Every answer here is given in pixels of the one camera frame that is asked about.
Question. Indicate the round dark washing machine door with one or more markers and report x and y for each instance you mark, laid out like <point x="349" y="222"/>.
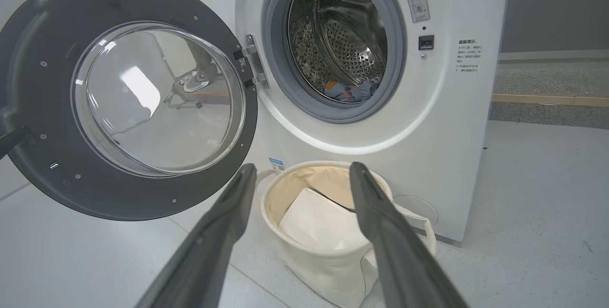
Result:
<point x="38" y="46"/>

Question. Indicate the blue energy label sticker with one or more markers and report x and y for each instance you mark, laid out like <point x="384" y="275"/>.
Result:
<point x="276" y="165"/>

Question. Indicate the perforated steel washer drum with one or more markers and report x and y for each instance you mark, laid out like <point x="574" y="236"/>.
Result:
<point x="352" y="46"/>

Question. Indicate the black door latch socket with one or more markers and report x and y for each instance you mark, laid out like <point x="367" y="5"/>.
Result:
<point x="426" y="42"/>

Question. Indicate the cream fabric laundry basket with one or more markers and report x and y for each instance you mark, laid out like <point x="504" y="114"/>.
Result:
<point x="328" y="274"/>

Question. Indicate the white folded sheet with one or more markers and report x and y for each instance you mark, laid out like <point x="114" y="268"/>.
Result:
<point x="314" y="222"/>

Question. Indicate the wooden floor threshold strip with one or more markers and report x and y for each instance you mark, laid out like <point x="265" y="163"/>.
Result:
<point x="547" y="100"/>

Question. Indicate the grey rubber door gasket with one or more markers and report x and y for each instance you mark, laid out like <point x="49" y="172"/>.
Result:
<point x="396" y="60"/>

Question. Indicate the metal door hinge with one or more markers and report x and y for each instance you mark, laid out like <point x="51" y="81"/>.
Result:
<point x="252" y="55"/>

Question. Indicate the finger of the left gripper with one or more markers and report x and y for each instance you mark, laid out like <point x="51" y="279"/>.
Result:
<point x="10" y="141"/>

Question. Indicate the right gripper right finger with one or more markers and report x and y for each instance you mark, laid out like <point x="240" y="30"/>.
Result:
<point x="395" y="251"/>

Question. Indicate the white front-load washing machine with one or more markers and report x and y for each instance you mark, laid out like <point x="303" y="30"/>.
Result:
<point x="442" y="132"/>

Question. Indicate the round white filter cover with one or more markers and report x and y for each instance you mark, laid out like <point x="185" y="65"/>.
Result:
<point x="421" y="208"/>

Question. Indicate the blue bear-print clothing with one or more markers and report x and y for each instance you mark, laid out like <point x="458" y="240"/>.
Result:
<point x="349" y="93"/>

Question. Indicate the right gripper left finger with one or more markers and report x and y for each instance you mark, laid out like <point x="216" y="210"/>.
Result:
<point x="209" y="251"/>

